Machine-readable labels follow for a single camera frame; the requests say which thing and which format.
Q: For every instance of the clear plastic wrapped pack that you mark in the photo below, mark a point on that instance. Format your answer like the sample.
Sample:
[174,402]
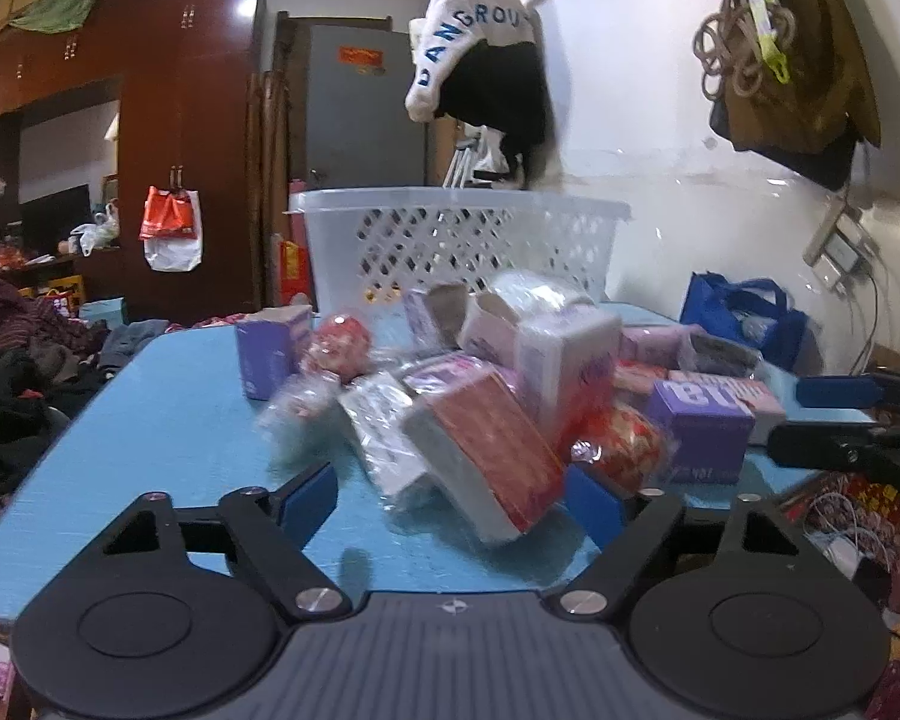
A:
[375,405]

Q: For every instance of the white plastic laundry basket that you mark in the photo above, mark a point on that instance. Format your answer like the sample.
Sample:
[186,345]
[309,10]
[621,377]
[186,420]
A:
[369,246]

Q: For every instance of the blue tote bag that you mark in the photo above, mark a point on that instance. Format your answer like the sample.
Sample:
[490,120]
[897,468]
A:
[755,313]

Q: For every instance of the white purple carton box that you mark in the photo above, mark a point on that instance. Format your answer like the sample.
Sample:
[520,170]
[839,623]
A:
[565,367]

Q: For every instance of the dark clothes pile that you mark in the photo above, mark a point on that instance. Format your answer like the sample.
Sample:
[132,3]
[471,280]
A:
[47,375]

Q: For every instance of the red round wrapped item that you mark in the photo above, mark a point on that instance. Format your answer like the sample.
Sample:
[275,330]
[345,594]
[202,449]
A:
[340,345]

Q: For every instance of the purple box left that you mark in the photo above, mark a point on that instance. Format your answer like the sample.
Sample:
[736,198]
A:
[270,347]

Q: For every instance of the brown hanging bag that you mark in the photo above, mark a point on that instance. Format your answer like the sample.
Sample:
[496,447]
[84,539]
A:
[812,124]

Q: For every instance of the purple box right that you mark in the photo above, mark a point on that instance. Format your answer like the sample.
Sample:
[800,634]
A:
[710,423]

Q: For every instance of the dark red wooden wardrobe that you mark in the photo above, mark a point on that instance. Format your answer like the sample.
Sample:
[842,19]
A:
[181,70]

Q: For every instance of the wall power strip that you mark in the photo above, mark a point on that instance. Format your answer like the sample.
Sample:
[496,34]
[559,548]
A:
[840,252]

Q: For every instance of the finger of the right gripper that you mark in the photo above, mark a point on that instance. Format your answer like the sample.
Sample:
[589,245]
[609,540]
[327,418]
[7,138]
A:
[870,450]
[877,389]

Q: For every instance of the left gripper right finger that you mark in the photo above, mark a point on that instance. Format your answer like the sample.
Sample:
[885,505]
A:
[631,532]

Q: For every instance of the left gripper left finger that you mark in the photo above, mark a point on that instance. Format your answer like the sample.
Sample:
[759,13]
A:
[269,531]

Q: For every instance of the grey door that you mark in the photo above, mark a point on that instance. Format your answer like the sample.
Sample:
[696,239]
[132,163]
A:
[357,132]

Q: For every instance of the red patterned wrapped pouch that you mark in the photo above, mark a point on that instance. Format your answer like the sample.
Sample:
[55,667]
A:
[622,444]

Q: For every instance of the orange white plastic bag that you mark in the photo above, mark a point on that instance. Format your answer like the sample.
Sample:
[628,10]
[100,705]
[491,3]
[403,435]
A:
[171,231]

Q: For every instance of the white hooded sweatshirt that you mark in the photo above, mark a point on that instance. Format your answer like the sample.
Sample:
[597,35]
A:
[446,32]

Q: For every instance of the black hanging garment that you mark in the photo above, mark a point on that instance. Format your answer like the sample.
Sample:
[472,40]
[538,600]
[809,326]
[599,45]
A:
[501,88]

